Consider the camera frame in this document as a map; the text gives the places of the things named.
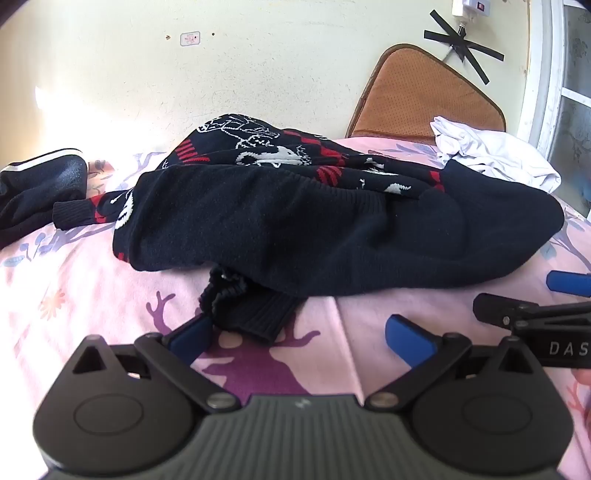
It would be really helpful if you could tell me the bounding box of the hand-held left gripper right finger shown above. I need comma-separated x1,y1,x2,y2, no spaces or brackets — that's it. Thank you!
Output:
364,314,535,412

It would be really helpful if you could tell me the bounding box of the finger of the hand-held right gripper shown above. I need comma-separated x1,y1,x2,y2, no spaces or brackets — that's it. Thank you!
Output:
473,292,591,332
546,270,591,299

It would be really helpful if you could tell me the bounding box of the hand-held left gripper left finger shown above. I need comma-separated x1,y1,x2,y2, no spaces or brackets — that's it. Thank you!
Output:
73,314,242,413

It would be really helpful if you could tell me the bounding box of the black patterned knit sweater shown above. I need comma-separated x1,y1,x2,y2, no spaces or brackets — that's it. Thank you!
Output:
52,113,566,344

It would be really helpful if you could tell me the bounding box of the pink tree-print bedsheet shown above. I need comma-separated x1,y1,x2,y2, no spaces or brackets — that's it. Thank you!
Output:
0,134,591,480

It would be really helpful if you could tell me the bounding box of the crumpled white cloth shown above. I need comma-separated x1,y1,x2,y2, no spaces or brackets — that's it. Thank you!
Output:
430,115,561,193

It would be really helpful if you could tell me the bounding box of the folded black striped garment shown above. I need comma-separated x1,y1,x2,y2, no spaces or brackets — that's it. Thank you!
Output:
0,148,88,250

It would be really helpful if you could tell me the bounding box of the brown woven seat mat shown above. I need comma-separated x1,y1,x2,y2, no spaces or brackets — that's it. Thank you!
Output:
345,44,506,139

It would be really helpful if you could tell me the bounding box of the black tape cross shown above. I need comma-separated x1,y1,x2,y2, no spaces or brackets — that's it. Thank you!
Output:
424,9,505,85

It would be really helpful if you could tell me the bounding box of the white window frame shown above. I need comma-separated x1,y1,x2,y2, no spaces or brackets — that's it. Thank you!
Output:
516,0,591,219

